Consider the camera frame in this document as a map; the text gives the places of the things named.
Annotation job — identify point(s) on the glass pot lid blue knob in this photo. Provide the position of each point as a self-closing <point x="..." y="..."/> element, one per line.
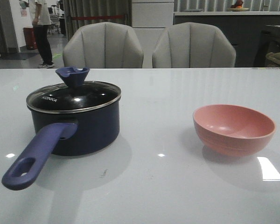
<point x="74" y="94"/>

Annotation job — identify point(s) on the grey upholstered chair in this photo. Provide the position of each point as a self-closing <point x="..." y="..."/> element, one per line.
<point x="193" y="45"/>
<point x="104" y="45"/>

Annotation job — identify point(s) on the fruit plate on counter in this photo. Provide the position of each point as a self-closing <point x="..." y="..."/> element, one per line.
<point x="238" y="7"/>

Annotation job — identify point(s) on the coloured sticker strip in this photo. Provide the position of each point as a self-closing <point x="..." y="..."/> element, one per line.
<point x="266" y="68"/>

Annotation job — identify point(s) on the right grey upholstered chair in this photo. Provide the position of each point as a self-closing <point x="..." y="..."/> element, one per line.
<point x="193" y="45"/>

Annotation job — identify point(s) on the standing person in background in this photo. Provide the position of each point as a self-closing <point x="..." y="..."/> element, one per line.
<point x="40" y="17"/>

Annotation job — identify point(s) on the dark blue saucepan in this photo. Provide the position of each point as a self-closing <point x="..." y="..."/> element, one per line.
<point x="64" y="135"/>

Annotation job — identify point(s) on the white cabinet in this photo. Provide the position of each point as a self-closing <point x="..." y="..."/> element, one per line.
<point x="149" y="18"/>

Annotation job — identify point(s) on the red barrier bar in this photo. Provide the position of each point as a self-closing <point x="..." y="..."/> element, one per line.
<point x="107" y="17"/>

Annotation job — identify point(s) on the pink plastic bowl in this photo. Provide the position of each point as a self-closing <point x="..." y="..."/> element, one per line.
<point x="233" y="130"/>

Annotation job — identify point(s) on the left grey upholstered chair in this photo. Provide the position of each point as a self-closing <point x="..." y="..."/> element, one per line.
<point x="104" y="45"/>

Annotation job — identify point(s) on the dark sideboard counter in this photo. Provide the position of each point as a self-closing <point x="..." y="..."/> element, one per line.
<point x="242" y="29"/>

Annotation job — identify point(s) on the red bin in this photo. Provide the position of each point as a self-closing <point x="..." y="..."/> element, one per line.
<point x="29" y="38"/>

